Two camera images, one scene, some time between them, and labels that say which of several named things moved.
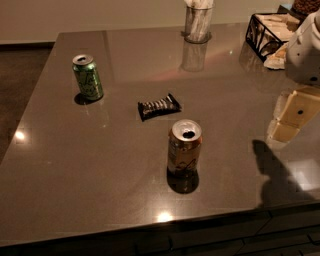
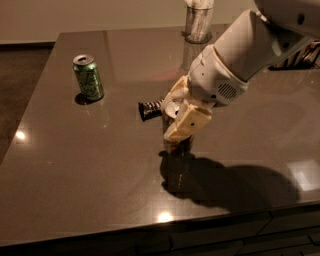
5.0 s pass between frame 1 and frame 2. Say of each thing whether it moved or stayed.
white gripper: moved
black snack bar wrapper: stayed
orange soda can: moved
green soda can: stayed
